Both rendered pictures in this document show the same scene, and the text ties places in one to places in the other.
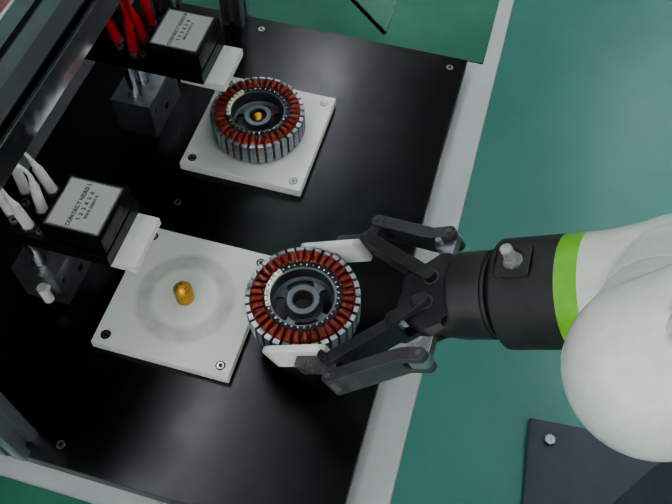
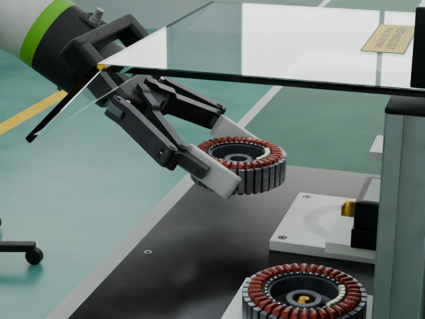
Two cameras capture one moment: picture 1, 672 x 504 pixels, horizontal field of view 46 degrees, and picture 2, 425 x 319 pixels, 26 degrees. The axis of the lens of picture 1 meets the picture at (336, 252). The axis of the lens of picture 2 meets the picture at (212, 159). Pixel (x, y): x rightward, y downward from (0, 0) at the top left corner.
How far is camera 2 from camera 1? 141 cm
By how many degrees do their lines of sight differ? 102
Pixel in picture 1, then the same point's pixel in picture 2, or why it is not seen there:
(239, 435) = (285, 185)
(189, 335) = (337, 207)
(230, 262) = (312, 238)
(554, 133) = not seen: outside the picture
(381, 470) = (181, 191)
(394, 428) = (167, 204)
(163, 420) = (345, 190)
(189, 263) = not seen: hidden behind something
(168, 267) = not seen: hidden behind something
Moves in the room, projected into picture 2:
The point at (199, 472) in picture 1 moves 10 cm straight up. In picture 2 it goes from (311, 175) to (314, 104)
